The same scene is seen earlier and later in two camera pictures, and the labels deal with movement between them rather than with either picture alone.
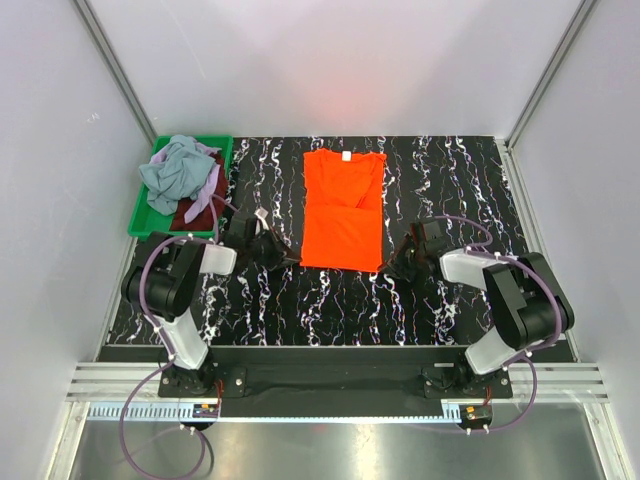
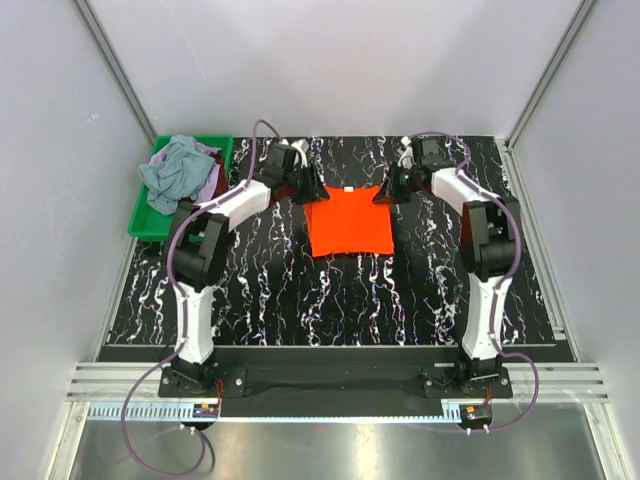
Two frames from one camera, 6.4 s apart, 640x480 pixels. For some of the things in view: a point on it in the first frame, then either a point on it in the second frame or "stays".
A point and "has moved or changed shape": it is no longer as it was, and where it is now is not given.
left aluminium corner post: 113,61 stays
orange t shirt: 343,210 has moved or changed shape
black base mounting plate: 333,376 stays
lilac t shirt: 199,205 stays
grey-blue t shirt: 178,174 stays
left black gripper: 281,253 → 313,190
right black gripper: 395,262 → 388,192
